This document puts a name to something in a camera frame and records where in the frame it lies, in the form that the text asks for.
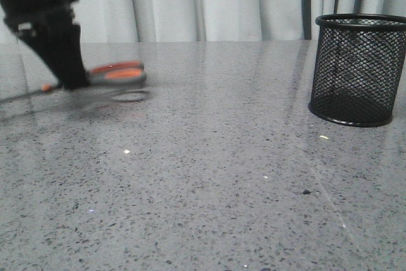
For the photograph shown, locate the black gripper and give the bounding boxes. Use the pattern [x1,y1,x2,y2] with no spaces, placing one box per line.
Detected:
[1,0,89,89]

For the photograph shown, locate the grey orange handled scissors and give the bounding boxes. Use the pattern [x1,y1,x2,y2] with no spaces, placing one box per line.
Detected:
[0,60,147,104]

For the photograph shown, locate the black mesh pen bucket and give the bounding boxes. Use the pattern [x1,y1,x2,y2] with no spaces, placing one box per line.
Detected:
[308,13,405,128]

